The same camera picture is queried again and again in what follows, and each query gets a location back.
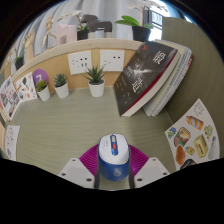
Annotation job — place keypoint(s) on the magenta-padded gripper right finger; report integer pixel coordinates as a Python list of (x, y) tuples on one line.
[(151, 171)]

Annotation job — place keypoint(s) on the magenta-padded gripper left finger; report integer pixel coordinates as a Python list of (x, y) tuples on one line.
[(75, 171)]

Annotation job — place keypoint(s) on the blue and white computer mouse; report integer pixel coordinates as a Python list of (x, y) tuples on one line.
[(113, 160)]

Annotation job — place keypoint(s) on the white food sticker sheet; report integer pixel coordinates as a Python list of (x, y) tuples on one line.
[(195, 140)]

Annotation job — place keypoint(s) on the small plant in white pot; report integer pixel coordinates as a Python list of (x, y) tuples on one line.
[(62, 90), (96, 88), (44, 94)]

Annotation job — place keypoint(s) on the white books stack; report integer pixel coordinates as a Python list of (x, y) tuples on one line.
[(175, 83)]

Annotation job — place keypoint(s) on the black cover book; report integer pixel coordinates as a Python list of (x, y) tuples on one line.
[(143, 80)]

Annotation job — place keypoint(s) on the white sticker sheet with drawings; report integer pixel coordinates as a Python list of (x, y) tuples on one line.
[(26, 86)]

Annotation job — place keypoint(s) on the red-spined picture-cover book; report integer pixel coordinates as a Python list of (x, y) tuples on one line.
[(8, 100)]

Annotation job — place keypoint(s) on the round purple number sign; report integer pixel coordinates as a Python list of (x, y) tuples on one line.
[(40, 75)]

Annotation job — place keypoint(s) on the white orchid in black pot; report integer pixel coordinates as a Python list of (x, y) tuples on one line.
[(140, 33), (82, 34), (19, 63)]

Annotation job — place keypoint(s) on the wooden hand model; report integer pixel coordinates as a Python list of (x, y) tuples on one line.
[(29, 45)]

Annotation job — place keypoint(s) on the pink horse figurine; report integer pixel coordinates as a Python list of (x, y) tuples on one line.
[(66, 34)]

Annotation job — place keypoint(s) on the black horse figurine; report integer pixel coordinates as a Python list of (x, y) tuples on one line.
[(96, 24)]

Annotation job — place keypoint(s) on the dark-framed window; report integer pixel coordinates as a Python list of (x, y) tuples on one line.
[(156, 20)]

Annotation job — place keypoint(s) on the grey curtain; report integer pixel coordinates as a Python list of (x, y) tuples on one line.
[(110, 10)]

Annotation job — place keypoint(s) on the white wall socket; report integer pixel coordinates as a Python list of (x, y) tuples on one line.
[(80, 62), (112, 60)]

